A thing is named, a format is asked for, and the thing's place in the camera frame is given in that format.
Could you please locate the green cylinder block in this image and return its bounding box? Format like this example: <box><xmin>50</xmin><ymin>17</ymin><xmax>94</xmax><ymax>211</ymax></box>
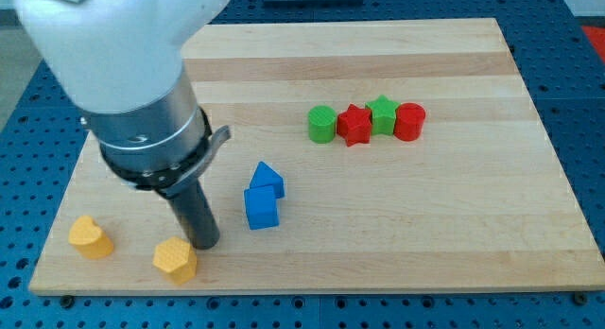
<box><xmin>307</xmin><ymin>105</ymin><xmax>337</xmax><ymax>144</ymax></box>

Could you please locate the blue triangle block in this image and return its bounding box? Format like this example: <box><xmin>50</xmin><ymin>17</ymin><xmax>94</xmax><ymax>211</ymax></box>
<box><xmin>250</xmin><ymin>161</ymin><xmax>285</xmax><ymax>199</ymax></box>

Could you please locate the yellow hexagon block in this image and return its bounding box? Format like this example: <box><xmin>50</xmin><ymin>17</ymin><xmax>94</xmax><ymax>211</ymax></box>
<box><xmin>153</xmin><ymin>236</ymin><xmax>198</xmax><ymax>285</ymax></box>

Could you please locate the yellow heart block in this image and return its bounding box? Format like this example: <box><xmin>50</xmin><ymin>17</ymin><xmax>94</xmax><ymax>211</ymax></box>
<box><xmin>68</xmin><ymin>215</ymin><xmax>114</xmax><ymax>259</ymax></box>

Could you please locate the blue cube block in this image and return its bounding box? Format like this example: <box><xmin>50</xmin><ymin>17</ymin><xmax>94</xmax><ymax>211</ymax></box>
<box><xmin>244</xmin><ymin>186</ymin><xmax>279</xmax><ymax>230</ymax></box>

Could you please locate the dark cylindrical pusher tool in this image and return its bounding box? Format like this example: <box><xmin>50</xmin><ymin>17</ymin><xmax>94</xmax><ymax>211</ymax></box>
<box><xmin>166</xmin><ymin>182</ymin><xmax>220</xmax><ymax>250</ymax></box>

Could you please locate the green star block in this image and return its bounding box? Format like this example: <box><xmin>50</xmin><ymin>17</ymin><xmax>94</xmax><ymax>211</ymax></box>
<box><xmin>365</xmin><ymin>95</ymin><xmax>400</xmax><ymax>135</ymax></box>

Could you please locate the red star block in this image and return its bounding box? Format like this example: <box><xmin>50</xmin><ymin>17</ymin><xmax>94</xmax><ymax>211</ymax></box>
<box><xmin>337</xmin><ymin>104</ymin><xmax>372</xmax><ymax>147</ymax></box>

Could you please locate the red cylinder block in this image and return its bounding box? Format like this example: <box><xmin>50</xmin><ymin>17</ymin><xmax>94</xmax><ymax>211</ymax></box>
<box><xmin>393</xmin><ymin>103</ymin><xmax>426</xmax><ymax>142</ymax></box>

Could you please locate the wooden board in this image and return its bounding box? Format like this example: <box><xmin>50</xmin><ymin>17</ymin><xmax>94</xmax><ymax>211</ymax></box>
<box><xmin>29</xmin><ymin>18</ymin><xmax>604</xmax><ymax>296</ymax></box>

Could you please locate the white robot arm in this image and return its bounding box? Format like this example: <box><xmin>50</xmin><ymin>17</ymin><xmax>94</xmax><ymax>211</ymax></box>
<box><xmin>13</xmin><ymin>0</ymin><xmax>231</xmax><ymax>189</ymax></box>

